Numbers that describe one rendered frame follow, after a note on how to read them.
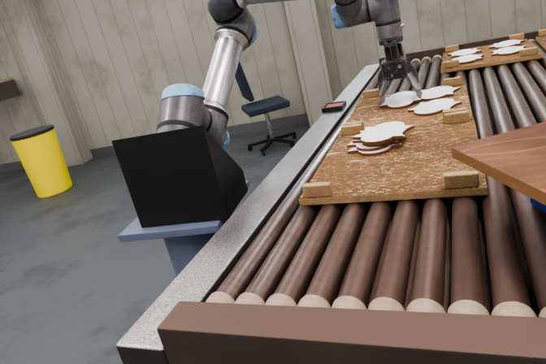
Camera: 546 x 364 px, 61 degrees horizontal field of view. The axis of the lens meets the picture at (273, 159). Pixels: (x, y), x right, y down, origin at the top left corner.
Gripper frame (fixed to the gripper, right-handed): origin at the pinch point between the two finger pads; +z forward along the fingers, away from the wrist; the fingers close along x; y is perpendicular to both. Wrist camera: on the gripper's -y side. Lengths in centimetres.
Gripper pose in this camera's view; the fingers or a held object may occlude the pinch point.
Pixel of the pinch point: (400, 100)
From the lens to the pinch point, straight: 153.4
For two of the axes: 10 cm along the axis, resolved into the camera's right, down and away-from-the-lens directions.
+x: 9.2, -1.1, -3.7
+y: -3.1, 3.8, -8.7
